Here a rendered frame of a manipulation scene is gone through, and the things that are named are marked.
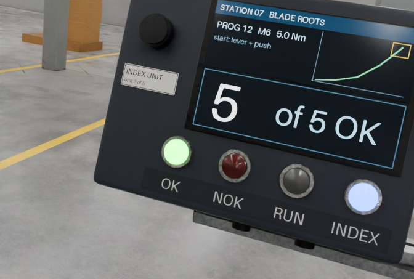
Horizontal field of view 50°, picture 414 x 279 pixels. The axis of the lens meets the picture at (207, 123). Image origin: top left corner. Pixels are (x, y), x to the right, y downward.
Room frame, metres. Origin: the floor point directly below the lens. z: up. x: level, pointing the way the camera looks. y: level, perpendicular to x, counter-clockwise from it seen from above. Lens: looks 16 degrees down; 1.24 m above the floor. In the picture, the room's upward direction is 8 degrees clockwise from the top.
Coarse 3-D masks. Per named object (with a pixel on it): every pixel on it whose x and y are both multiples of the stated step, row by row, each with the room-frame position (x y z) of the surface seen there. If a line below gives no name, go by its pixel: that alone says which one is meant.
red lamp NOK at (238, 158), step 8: (232, 152) 0.34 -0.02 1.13; (240, 152) 0.34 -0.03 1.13; (224, 160) 0.34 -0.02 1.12; (232, 160) 0.33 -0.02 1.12; (240, 160) 0.33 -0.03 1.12; (248, 160) 0.34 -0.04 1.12; (224, 168) 0.33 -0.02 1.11; (232, 168) 0.33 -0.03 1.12; (240, 168) 0.33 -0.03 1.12; (248, 168) 0.33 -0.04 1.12; (224, 176) 0.34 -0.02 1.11; (232, 176) 0.33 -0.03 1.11; (240, 176) 0.33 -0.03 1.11
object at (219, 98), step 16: (208, 80) 0.36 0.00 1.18; (224, 80) 0.36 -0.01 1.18; (240, 80) 0.36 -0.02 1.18; (256, 80) 0.35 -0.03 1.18; (208, 96) 0.36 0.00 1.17; (224, 96) 0.36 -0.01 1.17; (240, 96) 0.35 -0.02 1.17; (256, 96) 0.35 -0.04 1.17; (208, 112) 0.36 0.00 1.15; (224, 112) 0.35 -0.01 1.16; (240, 112) 0.35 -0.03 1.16; (208, 128) 0.35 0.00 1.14; (224, 128) 0.35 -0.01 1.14; (240, 128) 0.35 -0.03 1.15
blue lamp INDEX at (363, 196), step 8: (352, 184) 0.31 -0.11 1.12; (360, 184) 0.31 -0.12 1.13; (368, 184) 0.31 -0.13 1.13; (344, 192) 0.32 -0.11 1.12; (352, 192) 0.31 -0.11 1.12; (360, 192) 0.31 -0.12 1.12; (368, 192) 0.31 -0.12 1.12; (376, 192) 0.31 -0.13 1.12; (352, 200) 0.31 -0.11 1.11; (360, 200) 0.31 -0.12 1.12; (368, 200) 0.30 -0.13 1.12; (376, 200) 0.31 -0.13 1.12; (352, 208) 0.31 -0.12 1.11; (360, 208) 0.30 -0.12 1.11; (368, 208) 0.30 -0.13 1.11; (376, 208) 0.31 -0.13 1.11
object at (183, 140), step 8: (176, 136) 0.35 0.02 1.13; (168, 144) 0.35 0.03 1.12; (176, 144) 0.35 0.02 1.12; (184, 144) 0.35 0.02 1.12; (168, 152) 0.34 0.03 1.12; (176, 152) 0.34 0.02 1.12; (184, 152) 0.34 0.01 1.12; (192, 152) 0.35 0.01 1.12; (168, 160) 0.34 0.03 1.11; (176, 160) 0.34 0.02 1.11; (184, 160) 0.35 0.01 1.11
